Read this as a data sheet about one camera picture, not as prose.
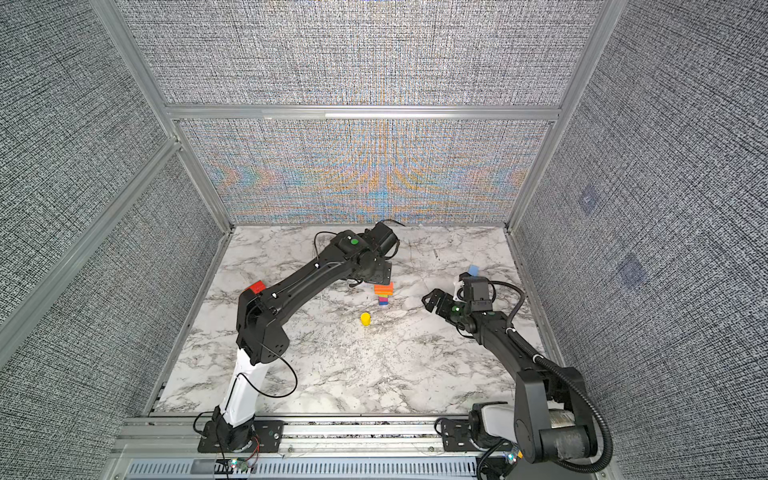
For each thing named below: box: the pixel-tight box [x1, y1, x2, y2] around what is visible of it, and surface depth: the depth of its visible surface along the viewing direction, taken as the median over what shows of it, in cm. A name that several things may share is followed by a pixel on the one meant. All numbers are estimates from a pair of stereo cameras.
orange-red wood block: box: [373, 282, 395, 295], surface depth 96 cm
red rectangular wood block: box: [245, 280, 267, 294], surface depth 102 cm
